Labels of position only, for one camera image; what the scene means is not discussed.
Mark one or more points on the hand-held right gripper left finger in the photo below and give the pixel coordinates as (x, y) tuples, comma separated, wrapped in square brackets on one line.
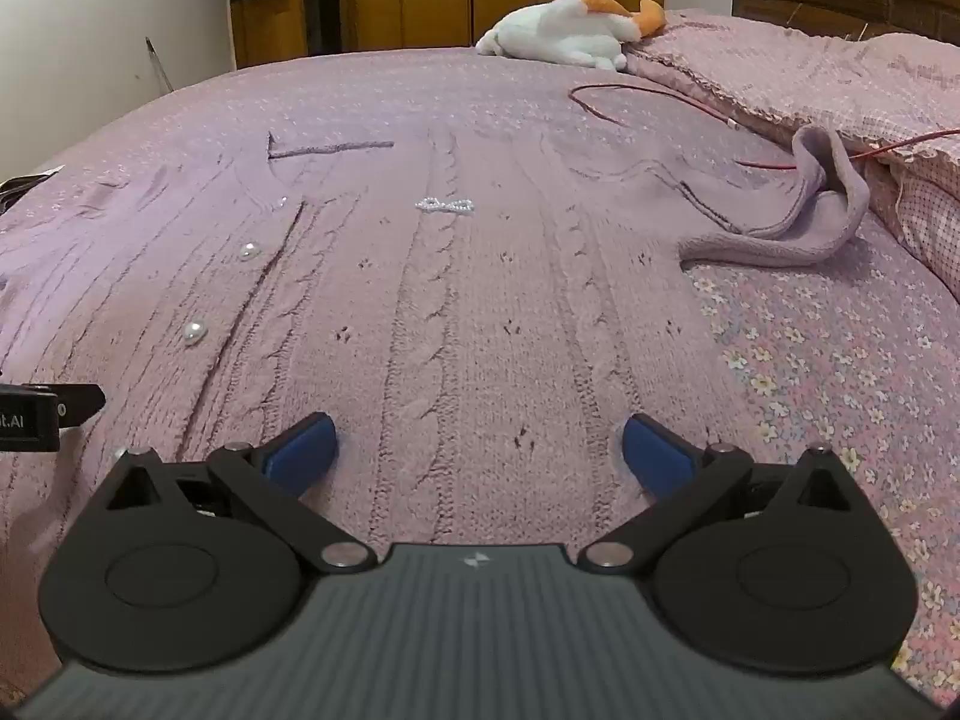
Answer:
[(304, 450)]

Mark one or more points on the black object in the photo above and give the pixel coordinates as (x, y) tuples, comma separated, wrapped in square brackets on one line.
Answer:
[(22, 187)]

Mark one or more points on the purple knit cardigan sweater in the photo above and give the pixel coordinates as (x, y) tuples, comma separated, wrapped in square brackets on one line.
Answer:
[(465, 330)]

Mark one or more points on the pink checkered quilt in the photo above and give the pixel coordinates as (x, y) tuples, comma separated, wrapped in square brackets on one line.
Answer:
[(787, 67)]

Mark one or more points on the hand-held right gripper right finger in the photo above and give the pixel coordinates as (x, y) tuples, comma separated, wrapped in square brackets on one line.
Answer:
[(656, 457)]

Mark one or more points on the purple bedspread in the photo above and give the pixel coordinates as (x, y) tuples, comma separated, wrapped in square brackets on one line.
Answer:
[(375, 90)]

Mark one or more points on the thin metal stick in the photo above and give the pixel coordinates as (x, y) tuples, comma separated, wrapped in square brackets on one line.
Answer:
[(154, 64)]

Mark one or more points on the white and orange plush toy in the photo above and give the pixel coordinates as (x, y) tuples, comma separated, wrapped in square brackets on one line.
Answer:
[(555, 34)]

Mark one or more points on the floral bed sheet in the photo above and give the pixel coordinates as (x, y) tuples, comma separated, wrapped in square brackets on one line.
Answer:
[(825, 360)]

